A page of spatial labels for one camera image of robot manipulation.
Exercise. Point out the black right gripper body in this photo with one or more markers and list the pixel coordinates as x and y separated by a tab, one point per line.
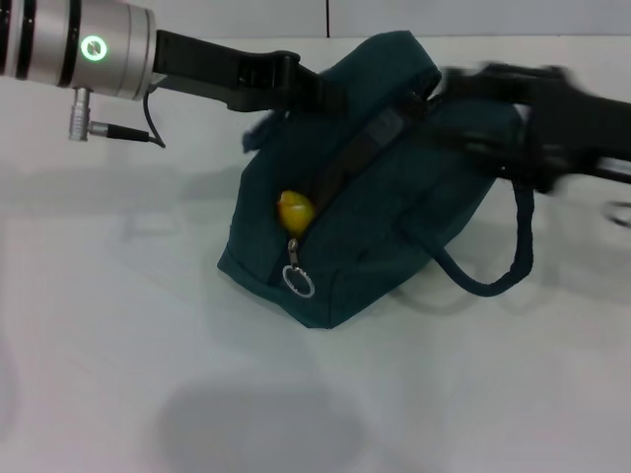
581	133

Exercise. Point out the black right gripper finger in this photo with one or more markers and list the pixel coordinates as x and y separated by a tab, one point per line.
503	81
493	150

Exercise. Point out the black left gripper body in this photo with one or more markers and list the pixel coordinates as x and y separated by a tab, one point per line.
222	71

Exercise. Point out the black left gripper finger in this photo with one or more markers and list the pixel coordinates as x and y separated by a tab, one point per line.
320	96

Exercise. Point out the yellow banana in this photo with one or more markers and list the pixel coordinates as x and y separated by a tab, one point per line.
296	212

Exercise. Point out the dark teal fabric bag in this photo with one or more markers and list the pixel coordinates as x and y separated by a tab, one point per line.
384	222

